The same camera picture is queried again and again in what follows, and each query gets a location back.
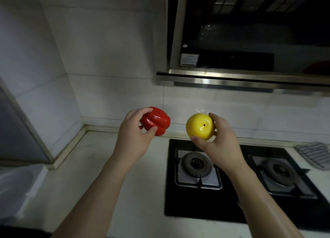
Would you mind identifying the grey striped cloth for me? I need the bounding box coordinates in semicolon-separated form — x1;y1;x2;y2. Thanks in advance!
294;142;330;171

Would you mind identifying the white plastic bag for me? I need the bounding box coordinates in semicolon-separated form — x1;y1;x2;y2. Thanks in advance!
0;163;45;226

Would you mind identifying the red toy bell pepper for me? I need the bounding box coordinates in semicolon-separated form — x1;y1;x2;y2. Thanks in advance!
140;106;171;136

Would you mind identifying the person's left hand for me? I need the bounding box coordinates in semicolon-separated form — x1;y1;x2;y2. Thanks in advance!
111;107;158;163

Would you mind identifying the steel range hood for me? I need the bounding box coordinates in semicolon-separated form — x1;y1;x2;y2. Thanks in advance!
156;0;330;94

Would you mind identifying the person's left forearm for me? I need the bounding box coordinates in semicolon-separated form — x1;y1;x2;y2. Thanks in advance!
51;155;132;238

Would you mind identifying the black gas stove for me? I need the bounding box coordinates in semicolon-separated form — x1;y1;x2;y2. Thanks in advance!
164;138;330;232

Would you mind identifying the person's right hand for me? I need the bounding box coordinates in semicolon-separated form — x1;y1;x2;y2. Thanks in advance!
190;113;248;176

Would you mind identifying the gas burner with grate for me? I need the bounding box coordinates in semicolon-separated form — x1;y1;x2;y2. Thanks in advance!
249;154;318;199
175;148;223;190

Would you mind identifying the yellow toy fruit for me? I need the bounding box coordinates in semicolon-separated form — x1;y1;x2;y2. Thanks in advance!
186;113;216;141

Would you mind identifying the person's right forearm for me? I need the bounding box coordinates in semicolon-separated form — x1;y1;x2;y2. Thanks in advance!
232;166;305;238

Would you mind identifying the white label sticker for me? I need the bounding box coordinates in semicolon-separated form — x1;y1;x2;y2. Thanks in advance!
180;53;199;67

